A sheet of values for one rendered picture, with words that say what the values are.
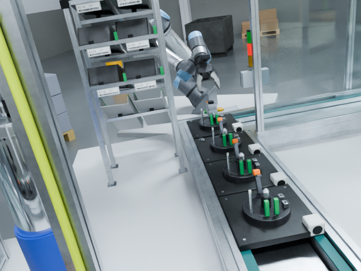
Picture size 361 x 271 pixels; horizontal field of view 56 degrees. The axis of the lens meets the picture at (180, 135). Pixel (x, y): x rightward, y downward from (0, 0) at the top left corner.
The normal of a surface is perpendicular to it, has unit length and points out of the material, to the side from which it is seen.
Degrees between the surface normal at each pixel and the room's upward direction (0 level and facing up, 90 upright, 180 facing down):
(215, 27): 90
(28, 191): 90
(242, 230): 0
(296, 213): 0
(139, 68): 65
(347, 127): 90
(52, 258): 90
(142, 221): 0
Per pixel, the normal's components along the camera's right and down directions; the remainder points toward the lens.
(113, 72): -0.11, -0.02
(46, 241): 0.32, 0.33
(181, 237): -0.15, -0.91
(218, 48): -0.32, 0.42
